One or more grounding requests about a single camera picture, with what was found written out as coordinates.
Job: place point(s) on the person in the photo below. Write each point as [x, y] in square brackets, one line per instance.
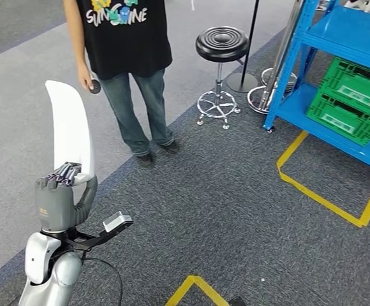
[124, 42]

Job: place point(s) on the black round stool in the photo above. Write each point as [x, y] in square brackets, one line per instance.
[223, 44]

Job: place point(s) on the white curved plastic part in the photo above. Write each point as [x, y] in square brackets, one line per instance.
[72, 126]

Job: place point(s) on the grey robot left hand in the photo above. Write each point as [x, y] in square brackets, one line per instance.
[54, 207]

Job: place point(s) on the black stanchion post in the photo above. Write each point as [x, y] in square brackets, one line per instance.
[242, 82]

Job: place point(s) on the green plastic crate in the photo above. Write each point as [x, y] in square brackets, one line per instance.
[325, 112]
[341, 76]

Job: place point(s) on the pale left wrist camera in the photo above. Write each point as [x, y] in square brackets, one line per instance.
[118, 221]

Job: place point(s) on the chrome stanchion post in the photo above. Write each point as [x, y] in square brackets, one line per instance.
[277, 55]

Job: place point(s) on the black round remote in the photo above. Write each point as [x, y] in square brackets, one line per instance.
[95, 87]

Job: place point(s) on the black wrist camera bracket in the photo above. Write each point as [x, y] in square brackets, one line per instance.
[89, 241]

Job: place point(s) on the black robot base tip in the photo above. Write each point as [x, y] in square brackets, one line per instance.
[237, 301]

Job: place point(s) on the blue metal shelf rack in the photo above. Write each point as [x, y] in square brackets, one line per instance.
[347, 29]

